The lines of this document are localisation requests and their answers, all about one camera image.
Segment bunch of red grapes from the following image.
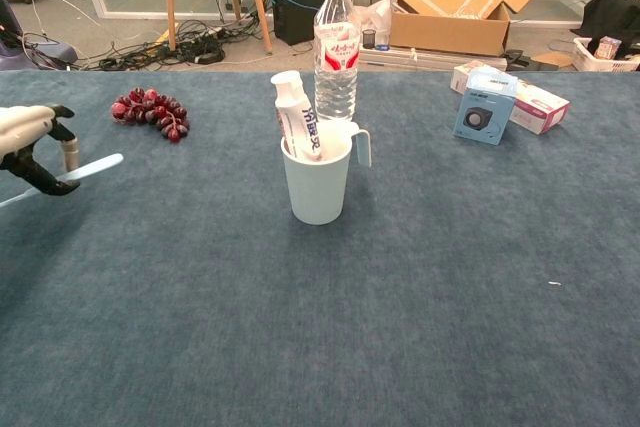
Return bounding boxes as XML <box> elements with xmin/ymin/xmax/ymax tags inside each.
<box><xmin>110</xmin><ymin>87</ymin><xmax>191</xmax><ymax>144</ymax></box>

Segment black metal bracket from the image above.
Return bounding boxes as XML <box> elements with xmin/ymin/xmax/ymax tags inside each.
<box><xmin>504</xmin><ymin>48</ymin><xmax>560</xmax><ymax>72</ymax></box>

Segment small colourful box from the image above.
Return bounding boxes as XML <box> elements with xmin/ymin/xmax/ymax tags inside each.
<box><xmin>593</xmin><ymin>35</ymin><xmax>624</xmax><ymax>61</ymax></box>

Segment white plastic basket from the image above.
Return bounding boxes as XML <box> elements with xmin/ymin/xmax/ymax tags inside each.
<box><xmin>572</xmin><ymin>36</ymin><xmax>640</xmax><ymax>73</ymax></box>

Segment aluminium profile rails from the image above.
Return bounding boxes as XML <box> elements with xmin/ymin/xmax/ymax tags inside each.
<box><xmin>358</xmin><ymin>45</ymin><xmax>509</xmax><ymax>72</ymax></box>

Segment white toothpaste tube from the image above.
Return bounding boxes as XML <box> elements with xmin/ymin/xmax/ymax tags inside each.
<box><xmin>270</xmin><ymin>71</ymin><xmax>324</xmax><ymax>164</ymax></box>

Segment tangle of black cables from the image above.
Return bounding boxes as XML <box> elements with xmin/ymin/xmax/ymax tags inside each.
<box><xmin>19</xmin><ymin>16</ymin><xmax>274</xmax><ymax>72</ymax></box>

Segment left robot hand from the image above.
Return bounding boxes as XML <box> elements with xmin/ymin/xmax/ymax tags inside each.
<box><xmin>0</xmin><ymin>104</ymin><xmax>81</xmax><ymax>197</ymax></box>

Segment blue speaker box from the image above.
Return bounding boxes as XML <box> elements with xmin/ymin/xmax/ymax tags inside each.
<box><xmin>452</xmin><ymin>68</ymin><xmax>520</xmax><ymax>147</ymax></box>

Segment white plastic bag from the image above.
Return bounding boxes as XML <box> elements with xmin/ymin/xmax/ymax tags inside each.
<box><xmin>352</xmin><ymin>0</ymin><xmax>394</xmax><ymax>47</ymax></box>

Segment light blue cup with handle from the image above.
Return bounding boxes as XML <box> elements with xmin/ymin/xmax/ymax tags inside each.
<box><xmin>280</xmin><ymin>121</ymin><xmax>373</xmax><ymax>226</ymax></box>

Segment brown cardboard box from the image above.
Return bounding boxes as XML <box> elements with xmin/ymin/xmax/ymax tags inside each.
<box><xmin>368</xmin><ymin>0</ymin><xmax>548</xmax><ymax>58</ymax></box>

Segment dark blue chair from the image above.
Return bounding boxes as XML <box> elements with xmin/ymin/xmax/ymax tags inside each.
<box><xmin>0</xmin><ymin>0</ymin><xmax>79</xmax><ymax>72</ymax></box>

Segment clear plastic water bottle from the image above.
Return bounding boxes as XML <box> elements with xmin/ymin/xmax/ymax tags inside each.
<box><xmin>312</xmin><ymin>0</ymin><xmax>361</xmax><ymax>124</ymax></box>

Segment light blue toothbrush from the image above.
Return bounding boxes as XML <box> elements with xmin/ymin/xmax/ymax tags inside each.
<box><xmin>0</xmin><ymin>153</ymin><xmax>125</xmax><ymax>209</ymax></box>

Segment black cloth cover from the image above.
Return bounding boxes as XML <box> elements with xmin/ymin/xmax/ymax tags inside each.
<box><xmin>582</xmin><ymin>0</ymin><xmax>640</xmax><ymax>56</ymax></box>

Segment black computer tower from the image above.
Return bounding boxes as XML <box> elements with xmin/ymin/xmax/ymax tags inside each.
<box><xmin>269</xmin><ymin>0</ymin><xmax>334</xmax><ymax>47</ymax></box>

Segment pink floral carton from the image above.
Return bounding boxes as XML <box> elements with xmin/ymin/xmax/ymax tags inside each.
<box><xmin>449</xmin><ymin>59</ymin><xmax>572</xmax><ymax>136</ymax></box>

